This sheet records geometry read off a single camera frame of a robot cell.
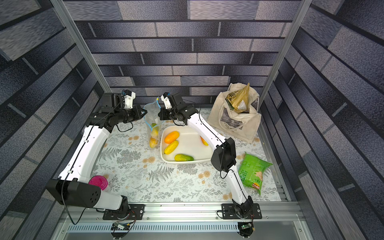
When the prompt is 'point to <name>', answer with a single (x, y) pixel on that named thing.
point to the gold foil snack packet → (238, 100)
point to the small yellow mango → (171, 147)
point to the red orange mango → (203, 141)
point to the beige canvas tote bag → (239, 125)
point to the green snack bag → (251, 169)
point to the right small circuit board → (246, 229)
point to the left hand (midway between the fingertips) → (146, 109)
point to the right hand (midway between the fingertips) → (157, 113)
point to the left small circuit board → (117, 226)
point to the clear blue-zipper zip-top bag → (153, 115)
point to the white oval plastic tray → (180, 144)
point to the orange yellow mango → (153, 142)
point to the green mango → (183, 157)
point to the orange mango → (171, 136)
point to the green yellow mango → (154, 131)
